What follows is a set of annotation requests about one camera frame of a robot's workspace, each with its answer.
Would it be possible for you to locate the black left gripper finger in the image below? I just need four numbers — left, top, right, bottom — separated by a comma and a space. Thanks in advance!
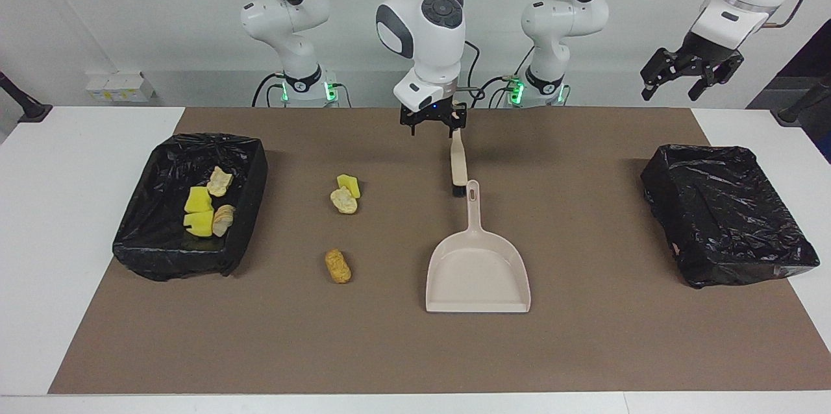
641, 51, 676, 100
688, 70, 731, 101

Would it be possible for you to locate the beige brush with black bristles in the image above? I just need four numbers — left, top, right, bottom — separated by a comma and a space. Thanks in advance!
450, 128, 469, 198

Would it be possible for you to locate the beige plastic dustpan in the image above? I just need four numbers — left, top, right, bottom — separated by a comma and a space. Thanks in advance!
425, 180, 532, 314

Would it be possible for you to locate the pale layered rock piece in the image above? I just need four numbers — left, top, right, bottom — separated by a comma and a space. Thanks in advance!
212, 204, 236, 237

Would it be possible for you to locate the rounded yellow sponge piece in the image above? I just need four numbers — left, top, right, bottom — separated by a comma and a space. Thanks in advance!
184, 186, 214, 215

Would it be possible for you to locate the notched yellow sponge piece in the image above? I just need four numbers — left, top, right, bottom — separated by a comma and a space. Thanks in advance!
183, 209, 216, 237

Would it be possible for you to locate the bin with black bag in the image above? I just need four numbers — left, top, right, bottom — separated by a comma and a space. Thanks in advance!
641, 144, 821, 289
112, 133, 269, 282

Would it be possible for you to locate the black clamp stand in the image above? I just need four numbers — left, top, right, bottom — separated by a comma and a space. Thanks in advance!
0, 71, 53, 124
771, 73, 831, 126

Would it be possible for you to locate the dark side panel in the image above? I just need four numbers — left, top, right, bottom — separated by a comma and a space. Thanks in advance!
747, 18, 831, 165

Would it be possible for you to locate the orange-brown nugget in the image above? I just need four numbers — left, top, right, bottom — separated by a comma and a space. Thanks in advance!
324, 249, 352, 284

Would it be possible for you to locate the brown table mat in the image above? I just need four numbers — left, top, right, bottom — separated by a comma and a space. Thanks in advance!
49, 107, 831, 395

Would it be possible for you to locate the black base cable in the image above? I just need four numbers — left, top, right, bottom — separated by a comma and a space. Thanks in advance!
252, 72, 286, 108
471, 75, 520, 108

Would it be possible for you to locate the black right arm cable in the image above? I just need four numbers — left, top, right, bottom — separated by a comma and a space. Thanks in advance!
286, 0, 484, 100

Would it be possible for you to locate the white wall socket box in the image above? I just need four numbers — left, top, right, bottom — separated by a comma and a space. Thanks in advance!
85, 71, 156, 103

